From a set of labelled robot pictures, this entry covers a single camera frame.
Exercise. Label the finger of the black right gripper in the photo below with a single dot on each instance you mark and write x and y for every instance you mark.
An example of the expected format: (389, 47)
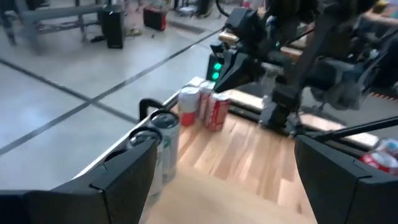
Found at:
(239, 71)

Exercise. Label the striped floor mat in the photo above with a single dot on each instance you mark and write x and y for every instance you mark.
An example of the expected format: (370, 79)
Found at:
(186, 27)

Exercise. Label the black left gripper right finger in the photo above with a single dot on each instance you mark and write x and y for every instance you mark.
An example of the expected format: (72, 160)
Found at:
(335, 193)

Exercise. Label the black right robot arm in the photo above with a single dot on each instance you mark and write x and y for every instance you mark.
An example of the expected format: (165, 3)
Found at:
(326, 77)

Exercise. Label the red black equipment case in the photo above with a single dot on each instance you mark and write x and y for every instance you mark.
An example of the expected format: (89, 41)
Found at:
(154, 18)

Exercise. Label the red Coca-Cola can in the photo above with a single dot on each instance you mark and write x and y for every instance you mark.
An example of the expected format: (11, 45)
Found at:
(377, 161)
(217, 113)

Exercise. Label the black tower speaker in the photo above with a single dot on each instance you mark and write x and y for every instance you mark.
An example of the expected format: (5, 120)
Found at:
(113, 26)

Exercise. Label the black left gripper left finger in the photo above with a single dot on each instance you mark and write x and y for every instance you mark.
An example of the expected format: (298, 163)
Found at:
(124, 186)

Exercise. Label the black hook bracket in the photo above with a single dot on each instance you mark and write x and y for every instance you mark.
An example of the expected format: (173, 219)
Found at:
(142, 110)

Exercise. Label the white can with red base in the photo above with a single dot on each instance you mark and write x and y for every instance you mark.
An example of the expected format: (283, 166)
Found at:
(188, 102)

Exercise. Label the wooden shelf with black frame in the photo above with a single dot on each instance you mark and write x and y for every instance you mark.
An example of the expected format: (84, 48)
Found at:
(217, 202)

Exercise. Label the grey metal workbench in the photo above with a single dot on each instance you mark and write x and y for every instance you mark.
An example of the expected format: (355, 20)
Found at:
(62, 12)

